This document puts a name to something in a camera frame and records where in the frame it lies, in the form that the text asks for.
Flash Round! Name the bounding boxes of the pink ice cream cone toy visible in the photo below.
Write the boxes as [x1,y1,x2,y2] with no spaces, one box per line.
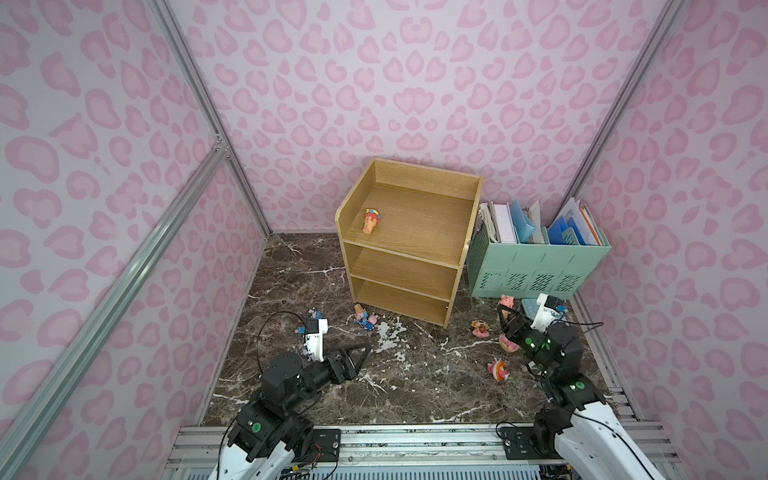
[497,295,515,321]

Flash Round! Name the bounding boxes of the papers and folders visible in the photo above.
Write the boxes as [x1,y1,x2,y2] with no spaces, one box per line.
[473,197,610,248]

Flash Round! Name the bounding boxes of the pink round toy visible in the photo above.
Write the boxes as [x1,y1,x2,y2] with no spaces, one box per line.
[498,334,519,353]

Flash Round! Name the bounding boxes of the mint green file organizer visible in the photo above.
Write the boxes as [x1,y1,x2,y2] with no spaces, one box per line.
[466,228,611,300]

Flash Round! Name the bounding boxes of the mint green calculator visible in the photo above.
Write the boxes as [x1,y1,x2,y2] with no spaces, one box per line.
[520,298,539,321]

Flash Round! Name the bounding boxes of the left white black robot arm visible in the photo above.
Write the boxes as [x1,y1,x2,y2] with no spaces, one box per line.
[210,342,371,479]

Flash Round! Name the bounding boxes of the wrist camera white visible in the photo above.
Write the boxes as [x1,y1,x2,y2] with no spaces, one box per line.
[532,293,566,333]
[298,318,328,362]

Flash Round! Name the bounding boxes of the wooden three-tier shelf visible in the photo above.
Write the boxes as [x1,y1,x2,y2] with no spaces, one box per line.
[335,158,484,327]

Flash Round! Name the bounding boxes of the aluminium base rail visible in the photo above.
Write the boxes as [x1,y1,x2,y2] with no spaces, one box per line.
[161,419,685,480]

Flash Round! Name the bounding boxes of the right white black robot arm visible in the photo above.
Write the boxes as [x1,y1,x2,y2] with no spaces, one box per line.
[496,303,663,479]

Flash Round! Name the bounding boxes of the pink red toy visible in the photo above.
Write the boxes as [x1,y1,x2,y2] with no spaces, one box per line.
[487,360,512,383]

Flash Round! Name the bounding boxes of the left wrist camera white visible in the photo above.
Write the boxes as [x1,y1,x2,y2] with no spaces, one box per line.
[298,318,328,362]

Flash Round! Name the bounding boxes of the sprinkled ice cream cone toy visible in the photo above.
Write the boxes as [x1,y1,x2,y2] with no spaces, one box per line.
[362,208,381,235]

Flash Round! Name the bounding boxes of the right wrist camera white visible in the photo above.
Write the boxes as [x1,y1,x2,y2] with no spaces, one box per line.
[532,293,566,333]

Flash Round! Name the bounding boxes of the blue pink pig figure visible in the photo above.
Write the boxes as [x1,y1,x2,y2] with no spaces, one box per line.
[354,303,379,331]

